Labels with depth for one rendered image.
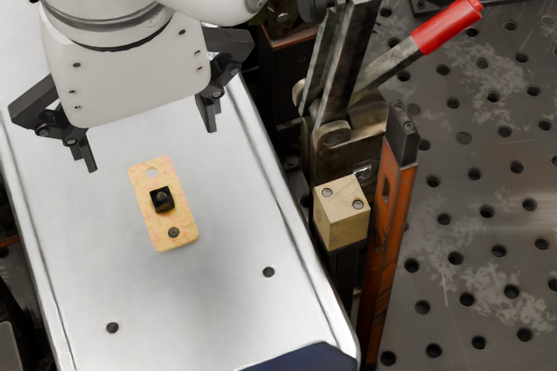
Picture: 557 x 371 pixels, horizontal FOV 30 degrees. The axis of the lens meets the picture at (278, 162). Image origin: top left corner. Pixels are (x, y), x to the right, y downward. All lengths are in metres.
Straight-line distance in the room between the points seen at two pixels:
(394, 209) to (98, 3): 0.29
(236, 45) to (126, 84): 0.08
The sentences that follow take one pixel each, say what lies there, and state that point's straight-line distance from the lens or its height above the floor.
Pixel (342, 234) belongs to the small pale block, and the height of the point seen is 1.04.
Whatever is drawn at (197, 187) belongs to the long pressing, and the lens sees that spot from 0.87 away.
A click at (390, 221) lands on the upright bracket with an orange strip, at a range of 0.77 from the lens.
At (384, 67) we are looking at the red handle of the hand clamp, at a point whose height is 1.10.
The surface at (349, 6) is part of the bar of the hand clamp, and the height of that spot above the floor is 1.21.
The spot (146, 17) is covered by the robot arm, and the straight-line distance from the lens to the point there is 0.60.
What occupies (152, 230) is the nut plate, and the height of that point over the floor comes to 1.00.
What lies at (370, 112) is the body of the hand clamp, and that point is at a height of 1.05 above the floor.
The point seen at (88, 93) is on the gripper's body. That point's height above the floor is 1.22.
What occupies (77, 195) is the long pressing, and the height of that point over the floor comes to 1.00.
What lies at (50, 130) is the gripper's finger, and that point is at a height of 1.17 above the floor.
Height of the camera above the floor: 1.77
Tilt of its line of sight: 61 degrees down
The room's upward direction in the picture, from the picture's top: 2 degrees counter-clockwise
